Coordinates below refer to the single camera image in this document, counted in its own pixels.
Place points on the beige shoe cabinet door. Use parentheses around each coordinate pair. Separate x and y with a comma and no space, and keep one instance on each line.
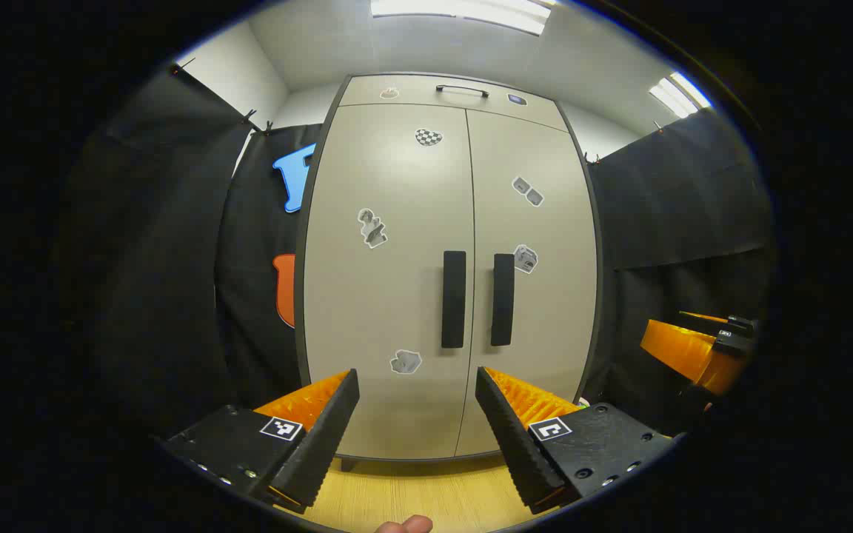
(382,311)
(545,333)

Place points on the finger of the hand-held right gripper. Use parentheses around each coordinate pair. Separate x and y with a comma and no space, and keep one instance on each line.
(739,324)
(682,352)

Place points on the black backdrop cloth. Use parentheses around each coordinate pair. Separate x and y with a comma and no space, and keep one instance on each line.
(175,259)
(678,207)

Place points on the large ceiling light panel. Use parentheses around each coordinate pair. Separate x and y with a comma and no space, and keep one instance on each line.
(463,11)

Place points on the beige double-door shoe cabinet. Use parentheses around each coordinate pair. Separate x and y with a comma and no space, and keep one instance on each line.
(298,296)

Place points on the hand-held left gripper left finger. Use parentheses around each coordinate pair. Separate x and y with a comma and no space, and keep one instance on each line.
(323,437)

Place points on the beige cabinet drawer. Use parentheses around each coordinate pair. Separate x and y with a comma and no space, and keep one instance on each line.
(545,111)

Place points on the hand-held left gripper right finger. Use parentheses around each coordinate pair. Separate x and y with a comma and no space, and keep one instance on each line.
(515,444)

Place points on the small ceiling light panel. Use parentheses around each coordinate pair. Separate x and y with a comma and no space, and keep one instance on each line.
(678,95)

